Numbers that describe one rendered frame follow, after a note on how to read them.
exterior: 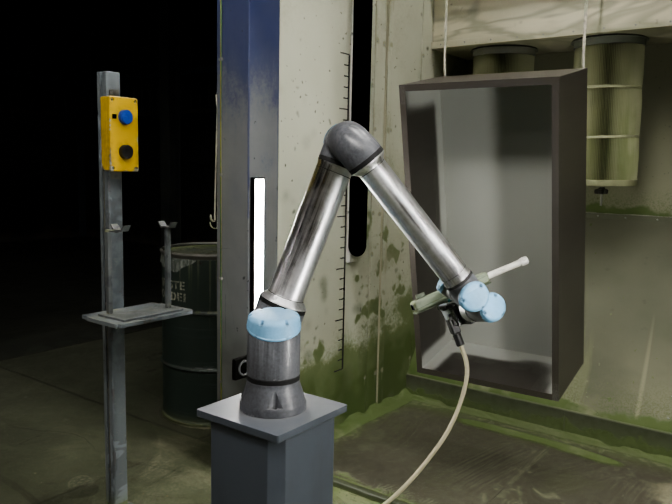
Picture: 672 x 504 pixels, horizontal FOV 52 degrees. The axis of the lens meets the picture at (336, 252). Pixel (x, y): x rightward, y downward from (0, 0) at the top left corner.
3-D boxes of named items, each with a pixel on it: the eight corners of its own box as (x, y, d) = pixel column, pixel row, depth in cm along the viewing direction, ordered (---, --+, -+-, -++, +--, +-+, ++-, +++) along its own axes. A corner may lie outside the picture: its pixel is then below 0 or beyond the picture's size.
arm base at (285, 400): (275, 424, 182) (276, 388, 181) (225, 408, 193) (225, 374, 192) (319, 405, 197) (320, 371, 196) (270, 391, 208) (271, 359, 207)
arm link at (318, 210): (239, 352, 202) (331, 111, 196) (241, 337, 219) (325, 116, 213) (288, 368, 204) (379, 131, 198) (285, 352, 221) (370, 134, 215)
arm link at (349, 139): (356, 109, 185) (501, 297, 197) (350, 112, 198) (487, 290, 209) (323, 136, 185) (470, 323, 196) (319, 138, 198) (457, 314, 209)
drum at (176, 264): (146, 402, 381) (143, 244, 370) (239, 385, 413) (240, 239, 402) (185, 437, 333) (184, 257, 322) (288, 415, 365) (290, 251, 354)
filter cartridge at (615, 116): (597, 208, 329) (606, 29, 318) (549, 204, 362) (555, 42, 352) (655, 207, 341) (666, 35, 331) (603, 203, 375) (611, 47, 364)
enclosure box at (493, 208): (451, 340, 320) (439, 76, 285) (583, 363, 286) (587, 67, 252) (417, 372, 292) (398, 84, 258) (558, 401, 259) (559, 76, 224)
